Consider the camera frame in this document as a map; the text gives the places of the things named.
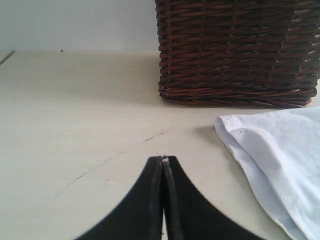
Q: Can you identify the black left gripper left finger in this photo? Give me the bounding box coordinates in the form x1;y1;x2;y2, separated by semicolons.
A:
77;156;163;240

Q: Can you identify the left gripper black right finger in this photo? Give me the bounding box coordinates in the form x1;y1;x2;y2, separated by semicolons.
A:
162;156;260;240

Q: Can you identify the white t-shirt red print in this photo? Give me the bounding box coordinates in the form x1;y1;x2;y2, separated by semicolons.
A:
215;107;320;240

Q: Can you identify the dark brown wicker basket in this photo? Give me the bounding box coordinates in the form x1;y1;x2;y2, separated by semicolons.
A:
155;0;320;108

